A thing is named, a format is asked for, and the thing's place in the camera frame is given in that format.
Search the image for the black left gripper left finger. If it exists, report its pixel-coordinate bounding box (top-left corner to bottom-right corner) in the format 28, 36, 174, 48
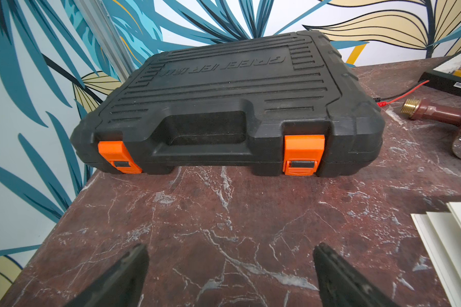
66, 244, 150, 306

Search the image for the red wire on table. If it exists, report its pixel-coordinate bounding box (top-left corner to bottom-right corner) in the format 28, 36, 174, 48
373, 79, 430, 107

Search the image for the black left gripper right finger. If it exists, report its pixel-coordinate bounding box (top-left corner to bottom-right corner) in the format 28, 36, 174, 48
313, 243, 397, 307

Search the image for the black terminal board with connectors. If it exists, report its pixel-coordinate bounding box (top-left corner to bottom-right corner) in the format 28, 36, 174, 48
419, 52, 461, 97

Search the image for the Chinese picture book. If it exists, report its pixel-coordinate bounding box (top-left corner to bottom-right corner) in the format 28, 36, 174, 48
411, 202, 461, 306

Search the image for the black plastic tool case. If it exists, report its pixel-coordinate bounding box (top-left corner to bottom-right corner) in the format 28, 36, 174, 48
70, 31, 385, 177

